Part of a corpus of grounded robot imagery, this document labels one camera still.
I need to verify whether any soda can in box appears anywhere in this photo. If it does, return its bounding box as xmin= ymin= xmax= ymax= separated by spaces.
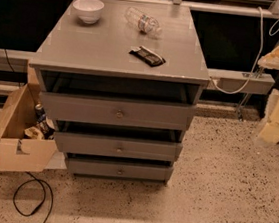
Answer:
xmin=34 ymin=103 xmax=46 ymax=122

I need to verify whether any clear plastic water bottle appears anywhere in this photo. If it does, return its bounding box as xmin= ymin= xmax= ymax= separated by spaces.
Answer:
xmin=124 ymin=7 xmax=162 ymax=38

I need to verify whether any grey drawer cabinet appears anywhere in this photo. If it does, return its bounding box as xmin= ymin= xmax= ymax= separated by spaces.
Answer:
xmin=16 ymin=0 xmax=218 ymax=191

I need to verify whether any snack bag in box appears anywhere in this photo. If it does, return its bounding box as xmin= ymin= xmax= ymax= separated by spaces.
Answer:
xmin=24 ymin=126 xmax=44 ymax=140

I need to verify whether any black floor cable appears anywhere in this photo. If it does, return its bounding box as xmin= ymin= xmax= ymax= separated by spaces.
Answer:
xmin=10 ymin=170 xmax=57 ymax=223

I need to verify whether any grey middle drawer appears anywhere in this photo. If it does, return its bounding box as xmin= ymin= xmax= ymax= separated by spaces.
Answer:
xmin=54 ymin=131 xmax=183 ymax=162

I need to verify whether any white ceramic bowl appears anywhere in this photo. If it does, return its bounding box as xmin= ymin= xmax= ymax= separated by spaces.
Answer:
xmin=72 ymin=0 xmax=104 ymax=24

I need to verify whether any grey drawer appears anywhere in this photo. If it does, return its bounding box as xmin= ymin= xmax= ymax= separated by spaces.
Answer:
xmin=40 ymin=92 xmax=194 ymax=131
xmin=54 ymin=131 xmax=183 ymax=162
xmin=66 ymin=158 xmax=173 ymax=182

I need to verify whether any grey metal wall rail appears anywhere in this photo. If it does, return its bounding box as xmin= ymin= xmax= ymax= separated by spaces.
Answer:
xmin=208 ymin=68 xmax=275 ymax=95

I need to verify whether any white hanging cable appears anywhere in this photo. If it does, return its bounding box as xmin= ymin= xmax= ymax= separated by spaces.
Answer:
xmin=209 ymin=1 xmax=270 ymax=99

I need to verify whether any dark snack wrapper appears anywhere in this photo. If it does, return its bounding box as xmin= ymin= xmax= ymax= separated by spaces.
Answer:
xmin=129 ymin=46 xmax=165 ymax=67

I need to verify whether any open cardboard box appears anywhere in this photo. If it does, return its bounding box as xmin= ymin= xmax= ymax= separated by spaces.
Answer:
xmin=0 ymin=67 xmax=64 ymax=172

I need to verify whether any grey bottom drawer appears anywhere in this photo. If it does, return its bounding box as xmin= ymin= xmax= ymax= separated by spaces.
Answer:
xmin=66 ymin=158 xmax=173 ymax=182

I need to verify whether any grey top drawer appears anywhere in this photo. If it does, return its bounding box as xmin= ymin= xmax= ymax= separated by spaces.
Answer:
xmin=40 ymin=92 xmax=194 ymax=131

